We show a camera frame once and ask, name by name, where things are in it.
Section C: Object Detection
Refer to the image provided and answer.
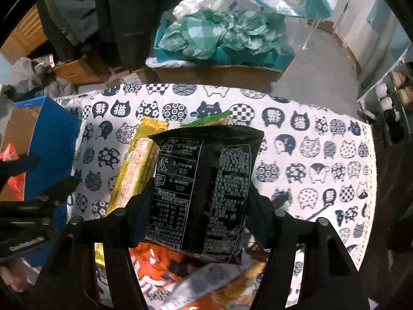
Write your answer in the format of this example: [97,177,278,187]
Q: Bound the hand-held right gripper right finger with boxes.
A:
[245,185,370,310]

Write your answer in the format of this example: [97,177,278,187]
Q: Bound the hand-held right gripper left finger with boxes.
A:
[32,181,156,310]

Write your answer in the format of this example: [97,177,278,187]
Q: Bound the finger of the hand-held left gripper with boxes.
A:
[0,153,41,184]
[0,176,80,223]

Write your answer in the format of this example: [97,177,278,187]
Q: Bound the blue cardboard box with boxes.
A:
[0,96,83,267]

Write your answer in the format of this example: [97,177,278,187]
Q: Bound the yellow snack packet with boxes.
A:
[95,116,169,281]

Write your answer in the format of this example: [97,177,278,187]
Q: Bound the black snack packet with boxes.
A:
[147,124,265,266]

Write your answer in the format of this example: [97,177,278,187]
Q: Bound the green snack packet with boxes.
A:
[180,110,232,128]

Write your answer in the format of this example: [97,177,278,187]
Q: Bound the person's left hand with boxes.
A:
[0,258,29,293]

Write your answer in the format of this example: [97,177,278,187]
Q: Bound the red snack packet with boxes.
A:
[0,141,27,201]

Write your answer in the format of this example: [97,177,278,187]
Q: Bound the cat print tablecloth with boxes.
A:
[52,83,378,310]

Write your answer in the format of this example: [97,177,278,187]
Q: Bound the silver orange snack packet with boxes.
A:
[160,260,269,310]

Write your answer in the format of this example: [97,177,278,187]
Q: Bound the grey cloth pile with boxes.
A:
[0,56,77,104]

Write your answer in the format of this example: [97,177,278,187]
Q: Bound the wooden louvered cabinet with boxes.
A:
[0,5,50,66]

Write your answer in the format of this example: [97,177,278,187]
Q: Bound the dark green hanging coat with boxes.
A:
[37,0,112,63]

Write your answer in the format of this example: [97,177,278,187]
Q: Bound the teal box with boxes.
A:
[153,13,296,72]

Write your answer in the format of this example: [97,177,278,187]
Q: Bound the shoe rack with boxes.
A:
[356,42,413,146]

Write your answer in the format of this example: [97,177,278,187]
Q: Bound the dark hanging jacket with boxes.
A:
[93,0,208,70]

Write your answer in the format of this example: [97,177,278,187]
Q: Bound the teal plastic bag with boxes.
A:
[160,8,286,60]

